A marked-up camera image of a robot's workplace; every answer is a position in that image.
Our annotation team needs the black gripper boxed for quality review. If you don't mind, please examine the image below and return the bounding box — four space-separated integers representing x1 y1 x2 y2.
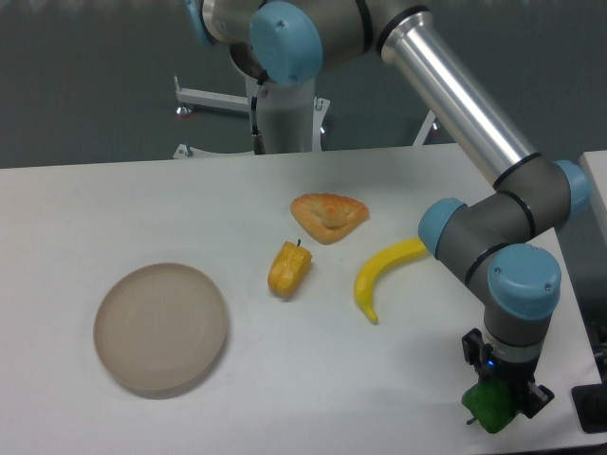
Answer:
462 328 555 419

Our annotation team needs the green toy bell pepper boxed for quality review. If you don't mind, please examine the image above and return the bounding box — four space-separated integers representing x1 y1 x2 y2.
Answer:
461 378 518 434

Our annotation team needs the silver and grey robot arm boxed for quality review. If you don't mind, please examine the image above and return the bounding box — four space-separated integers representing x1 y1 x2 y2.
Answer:
185 1 590 423

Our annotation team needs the yellow toy bell pepper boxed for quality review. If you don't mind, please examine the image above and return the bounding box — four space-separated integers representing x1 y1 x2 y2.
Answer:
267 240 313 299

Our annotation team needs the black device at table edge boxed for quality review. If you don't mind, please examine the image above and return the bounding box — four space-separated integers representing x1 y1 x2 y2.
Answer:
571 383 606 434

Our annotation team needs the yellow toy banana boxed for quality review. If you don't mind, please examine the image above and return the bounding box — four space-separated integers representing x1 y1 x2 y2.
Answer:
353 237 429 325

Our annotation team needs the toy pastry turnover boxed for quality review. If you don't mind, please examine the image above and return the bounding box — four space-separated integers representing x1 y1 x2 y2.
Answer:
290 193 369 245

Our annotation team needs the beige round plate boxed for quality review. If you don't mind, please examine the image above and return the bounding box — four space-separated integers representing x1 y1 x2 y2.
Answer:
93 263 229 399

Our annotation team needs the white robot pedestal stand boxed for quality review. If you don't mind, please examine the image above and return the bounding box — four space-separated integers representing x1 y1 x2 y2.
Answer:
175 77 452 158

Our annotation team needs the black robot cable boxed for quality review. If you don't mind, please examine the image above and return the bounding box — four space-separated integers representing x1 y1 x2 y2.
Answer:
248 78 267 155

